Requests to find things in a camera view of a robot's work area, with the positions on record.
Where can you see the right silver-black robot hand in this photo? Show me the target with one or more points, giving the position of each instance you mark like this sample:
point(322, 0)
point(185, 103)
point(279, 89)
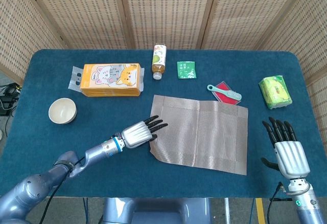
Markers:
point(292, 157)

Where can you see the left silver-black robot hand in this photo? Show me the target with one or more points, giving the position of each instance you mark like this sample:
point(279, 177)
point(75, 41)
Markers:
point(136, 135)

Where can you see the brown woven placemat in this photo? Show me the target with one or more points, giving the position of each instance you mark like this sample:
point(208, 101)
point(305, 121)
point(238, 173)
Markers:
point(199, 137)

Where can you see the beige round bowl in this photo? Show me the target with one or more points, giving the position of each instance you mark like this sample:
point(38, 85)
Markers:
point(62, 111)

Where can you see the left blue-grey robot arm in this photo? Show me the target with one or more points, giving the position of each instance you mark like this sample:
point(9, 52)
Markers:
point(38, 185)

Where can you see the orange cat-print tissue pack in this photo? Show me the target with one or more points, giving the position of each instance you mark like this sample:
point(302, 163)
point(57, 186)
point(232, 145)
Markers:
point(110, 79)

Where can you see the green pocket tissue pack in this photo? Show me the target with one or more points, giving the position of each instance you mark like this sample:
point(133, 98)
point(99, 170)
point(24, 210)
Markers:
point(276, 92)

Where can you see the blue-grey robot torso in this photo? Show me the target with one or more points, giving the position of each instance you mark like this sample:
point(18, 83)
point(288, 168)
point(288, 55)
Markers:
point(153, 211)

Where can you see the tea bottle with white cap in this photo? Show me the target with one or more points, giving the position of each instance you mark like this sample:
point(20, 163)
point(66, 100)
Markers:
point(159, 60)

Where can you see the green sachet packet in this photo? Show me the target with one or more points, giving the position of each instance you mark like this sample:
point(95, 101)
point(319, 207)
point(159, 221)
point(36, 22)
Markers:
point(186, 70)

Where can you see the mint green brush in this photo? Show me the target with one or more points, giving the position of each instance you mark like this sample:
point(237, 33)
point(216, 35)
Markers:
point(233, 96)

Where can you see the metal table leg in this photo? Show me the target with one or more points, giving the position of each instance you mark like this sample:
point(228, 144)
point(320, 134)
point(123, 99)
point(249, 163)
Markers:
point(227, 211)

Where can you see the red flat ink pad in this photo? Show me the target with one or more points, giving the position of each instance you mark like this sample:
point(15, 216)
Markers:
point(223, 98)

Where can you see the woven rattan folding screen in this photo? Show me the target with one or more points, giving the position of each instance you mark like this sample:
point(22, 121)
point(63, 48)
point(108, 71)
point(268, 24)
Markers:
point(166, 11)

